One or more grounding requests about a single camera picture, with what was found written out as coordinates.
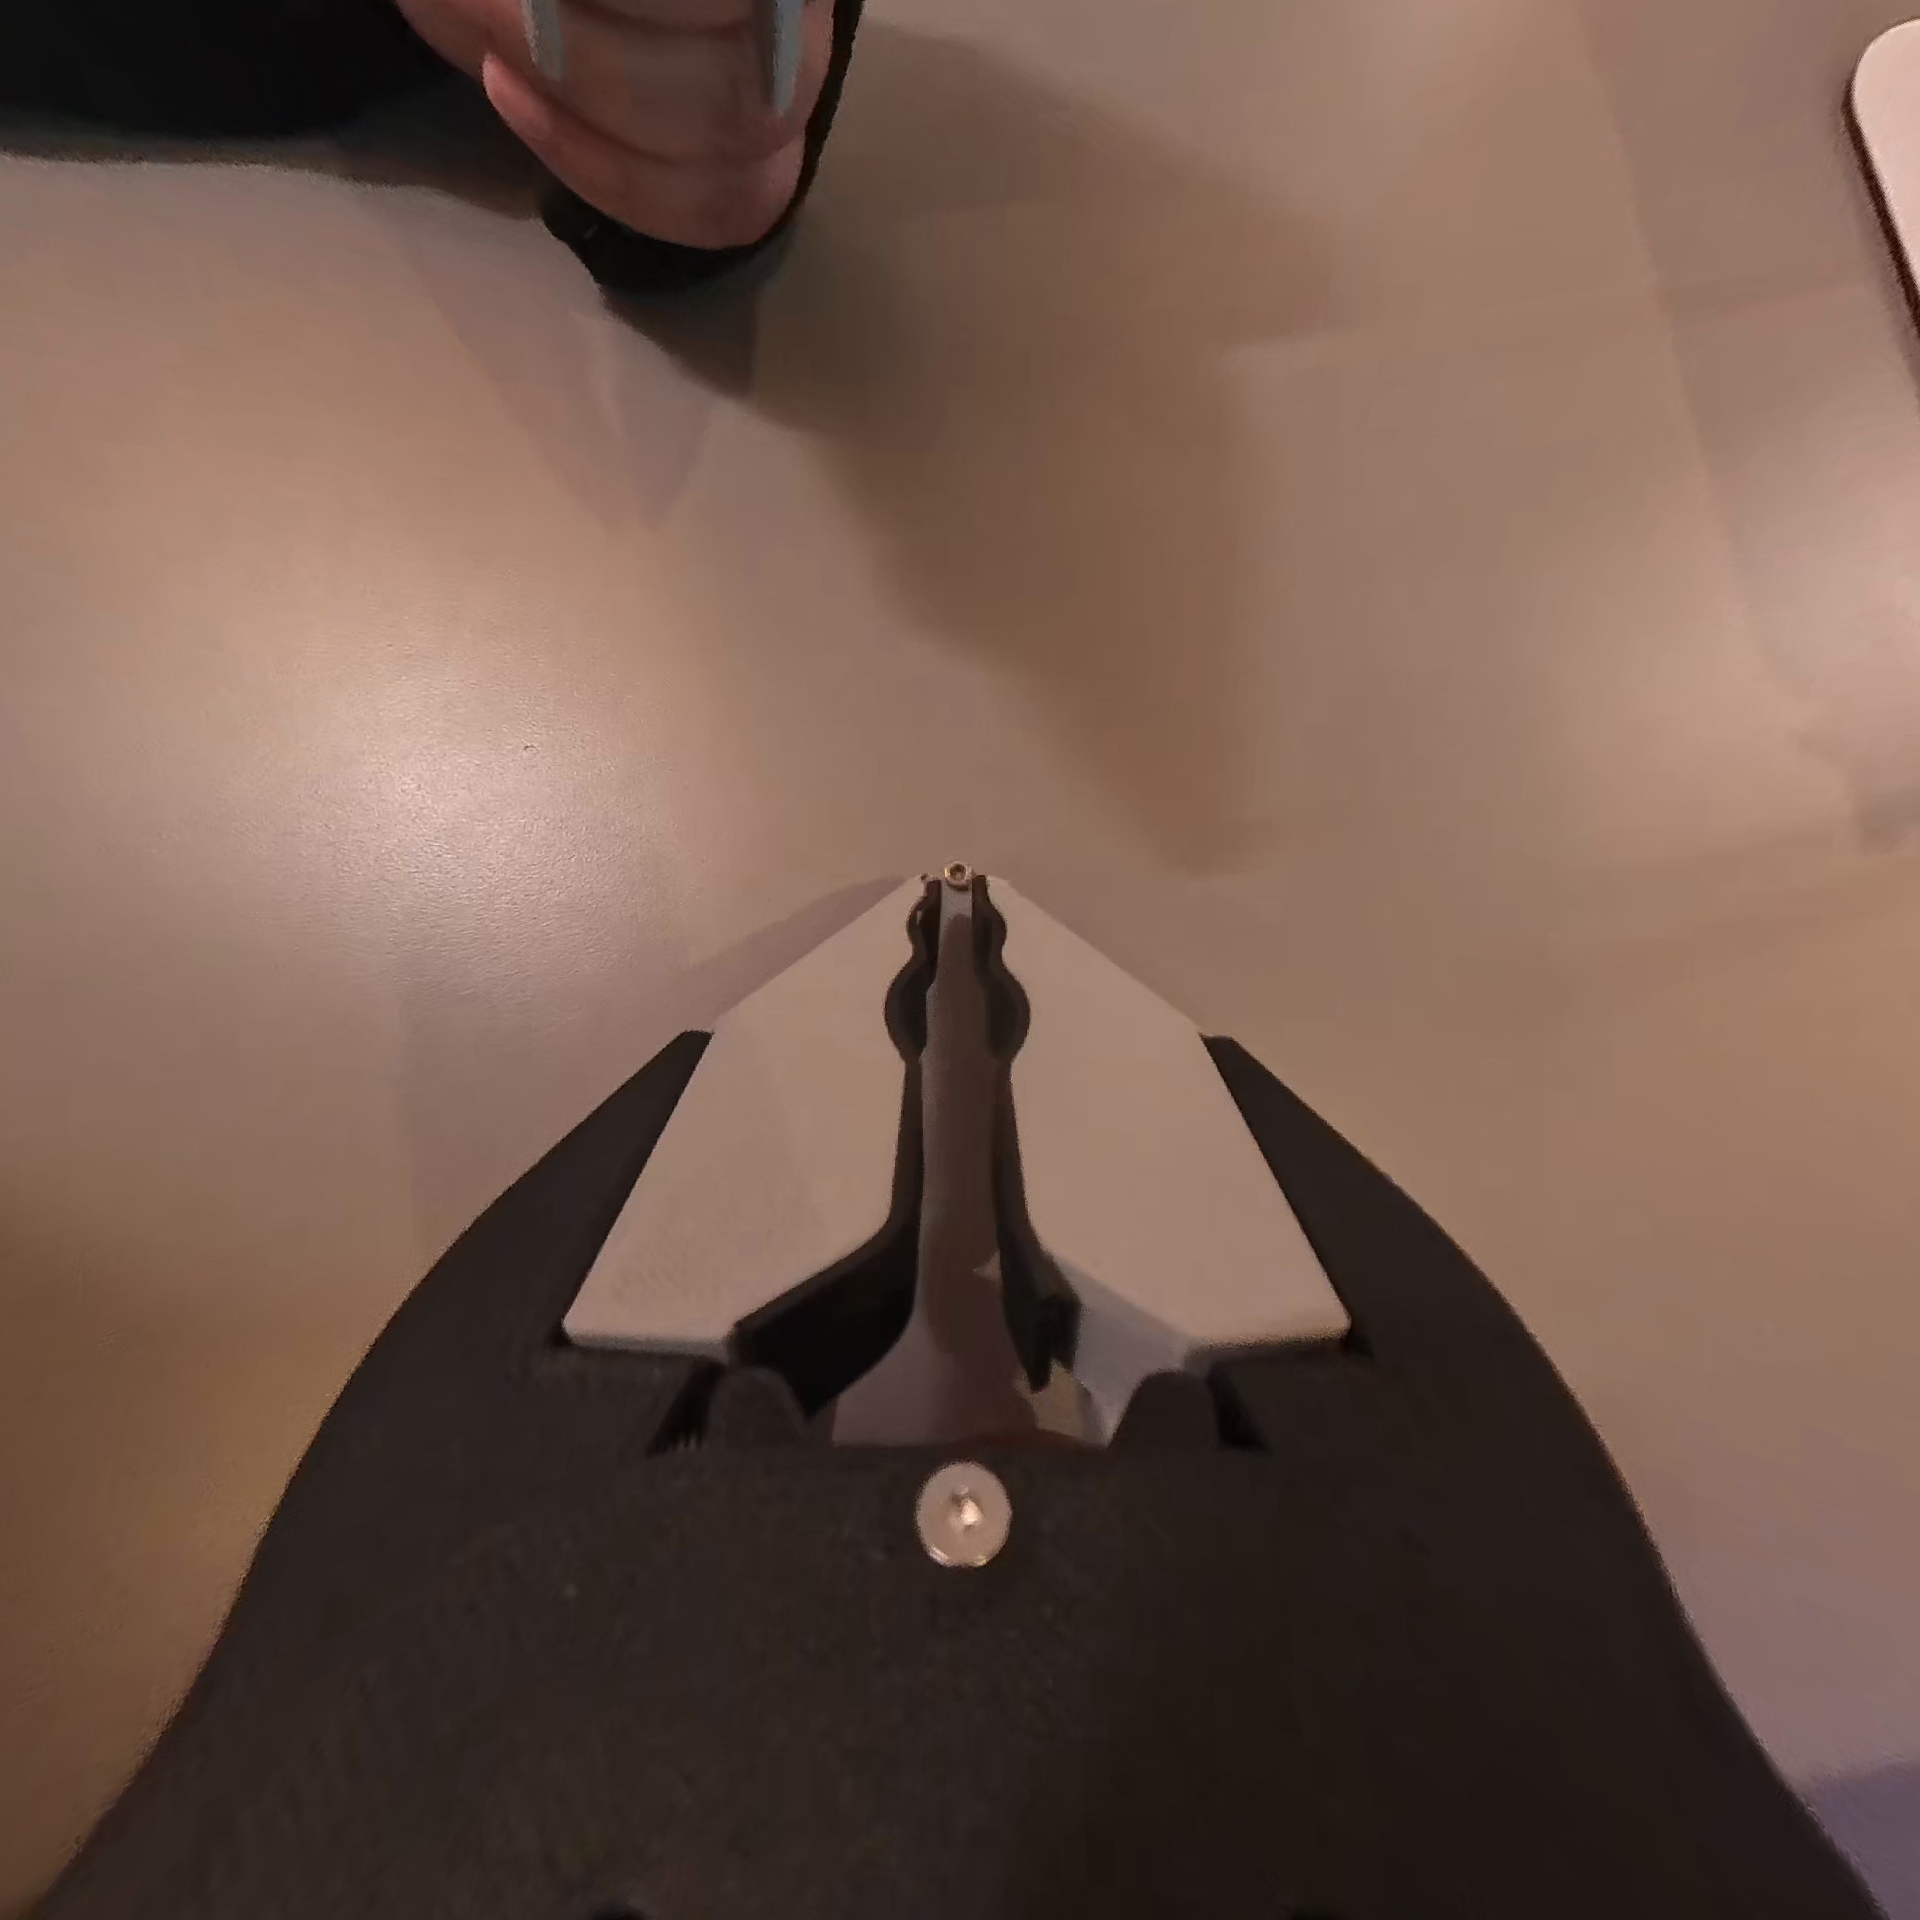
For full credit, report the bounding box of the person's left hand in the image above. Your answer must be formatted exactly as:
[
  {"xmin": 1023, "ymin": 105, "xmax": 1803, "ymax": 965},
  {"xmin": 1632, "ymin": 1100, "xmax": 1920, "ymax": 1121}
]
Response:
[{"xmin": 479, "ymin": 0, "xmax": 866, "ymax": 250}]

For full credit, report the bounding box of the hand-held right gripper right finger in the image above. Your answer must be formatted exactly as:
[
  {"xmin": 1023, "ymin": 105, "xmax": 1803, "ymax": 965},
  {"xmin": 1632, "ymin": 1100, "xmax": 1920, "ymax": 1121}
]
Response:
[{"xmin": 972, "ymin": 871, "xmax": 1352, "ymax": 1444}]

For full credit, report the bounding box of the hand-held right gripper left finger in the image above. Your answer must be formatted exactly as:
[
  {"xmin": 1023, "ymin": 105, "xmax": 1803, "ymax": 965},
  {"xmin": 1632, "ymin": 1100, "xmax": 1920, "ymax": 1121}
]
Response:
[{"xmin": 562, "ymin": 871, "xmax": 964, "ymax": 1422}]

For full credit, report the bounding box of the white flat panel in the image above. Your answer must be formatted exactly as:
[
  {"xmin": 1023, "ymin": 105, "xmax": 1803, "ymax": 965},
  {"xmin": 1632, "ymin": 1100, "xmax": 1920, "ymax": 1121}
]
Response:
[{"xmin": 1842, "ymin": 21, "xmax": 1920, "ymax": 335}]

